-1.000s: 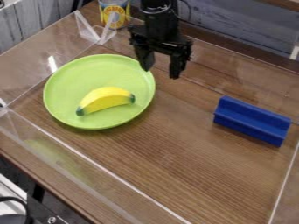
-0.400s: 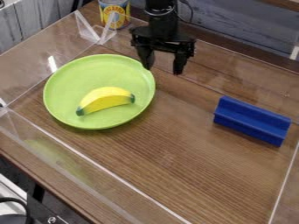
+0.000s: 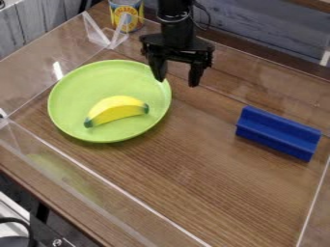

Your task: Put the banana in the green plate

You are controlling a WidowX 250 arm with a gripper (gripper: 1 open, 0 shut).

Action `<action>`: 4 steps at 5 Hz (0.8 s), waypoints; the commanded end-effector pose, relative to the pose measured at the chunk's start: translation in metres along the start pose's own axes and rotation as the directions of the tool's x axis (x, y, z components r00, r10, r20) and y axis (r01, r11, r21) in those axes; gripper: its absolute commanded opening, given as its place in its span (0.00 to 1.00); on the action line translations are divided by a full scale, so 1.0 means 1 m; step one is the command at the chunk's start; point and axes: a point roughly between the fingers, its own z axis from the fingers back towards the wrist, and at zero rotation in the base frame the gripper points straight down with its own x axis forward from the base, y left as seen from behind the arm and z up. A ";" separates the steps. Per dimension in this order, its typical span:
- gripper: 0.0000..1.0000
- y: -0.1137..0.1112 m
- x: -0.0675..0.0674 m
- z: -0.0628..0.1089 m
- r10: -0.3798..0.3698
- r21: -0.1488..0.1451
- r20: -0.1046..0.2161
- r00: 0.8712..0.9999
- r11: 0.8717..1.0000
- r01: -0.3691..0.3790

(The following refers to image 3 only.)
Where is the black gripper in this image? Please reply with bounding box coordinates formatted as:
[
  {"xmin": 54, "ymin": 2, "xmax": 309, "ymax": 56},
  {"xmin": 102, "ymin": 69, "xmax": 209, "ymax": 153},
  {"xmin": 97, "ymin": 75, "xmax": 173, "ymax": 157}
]
[{"xmin": 138, "ymin": 19, "xmax": 214, "ymax": 87}]

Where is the yellow toy banana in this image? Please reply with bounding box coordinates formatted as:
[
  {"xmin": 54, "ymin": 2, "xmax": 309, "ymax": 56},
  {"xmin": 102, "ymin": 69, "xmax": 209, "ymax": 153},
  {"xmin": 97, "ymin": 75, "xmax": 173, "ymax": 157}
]
[{"xmin": 84, "ymin": 96, "xmax": 149, "ymax": 128}]

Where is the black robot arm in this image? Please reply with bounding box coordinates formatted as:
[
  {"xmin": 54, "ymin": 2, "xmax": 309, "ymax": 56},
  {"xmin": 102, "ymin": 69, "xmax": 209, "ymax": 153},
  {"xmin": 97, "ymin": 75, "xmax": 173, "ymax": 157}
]
[{"xmin": 138, "ymin": 0, "xmax": 214, "ymax": 87}]

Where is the green round plate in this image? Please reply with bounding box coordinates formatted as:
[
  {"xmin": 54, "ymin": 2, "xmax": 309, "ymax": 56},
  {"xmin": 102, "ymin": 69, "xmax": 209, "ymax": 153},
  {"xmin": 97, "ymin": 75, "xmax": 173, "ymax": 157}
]
[{"xmin": 47, "ymin": 60, "xmax": 170, "ymax": 143}]

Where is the yellow blue tin can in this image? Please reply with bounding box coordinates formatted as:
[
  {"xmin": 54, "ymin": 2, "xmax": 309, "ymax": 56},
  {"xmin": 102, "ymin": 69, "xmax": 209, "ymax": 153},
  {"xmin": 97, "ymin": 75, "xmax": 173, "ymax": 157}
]
[{"xmin": 108, "ymin": 0, "xmax": 144, "ymax": 33}]

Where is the blue plastic block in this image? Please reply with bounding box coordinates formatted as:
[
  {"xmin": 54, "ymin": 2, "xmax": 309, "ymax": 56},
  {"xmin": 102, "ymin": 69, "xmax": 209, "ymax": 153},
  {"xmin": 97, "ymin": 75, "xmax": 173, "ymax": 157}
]
[{"xmin": 236, "ymin": 106, "xmax": 320, "ymax": 162}]

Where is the clear acrylic corner bracket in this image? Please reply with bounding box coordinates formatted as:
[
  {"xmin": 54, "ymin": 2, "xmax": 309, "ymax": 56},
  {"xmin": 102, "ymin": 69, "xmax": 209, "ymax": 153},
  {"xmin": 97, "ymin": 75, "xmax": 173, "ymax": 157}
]
[{"xmin": 82, "ymin": 12, "xmax": 128, "ymax": 50}]

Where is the clear acrylic enclosure wall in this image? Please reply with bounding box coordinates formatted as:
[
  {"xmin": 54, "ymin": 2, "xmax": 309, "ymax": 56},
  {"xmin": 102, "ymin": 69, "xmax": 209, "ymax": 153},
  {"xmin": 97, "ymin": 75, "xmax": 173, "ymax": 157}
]
[{"xmin": 0, "ymin": 117, "xmax": 210, "ymax": 247}]

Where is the black cable lower left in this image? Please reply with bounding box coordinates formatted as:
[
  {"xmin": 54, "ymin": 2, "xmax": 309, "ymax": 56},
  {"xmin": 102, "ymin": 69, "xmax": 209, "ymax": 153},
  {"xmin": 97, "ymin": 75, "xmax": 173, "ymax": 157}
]
[{"xmin": 0, "ymin": 217, "xmax": 35, "ymax": 247}]

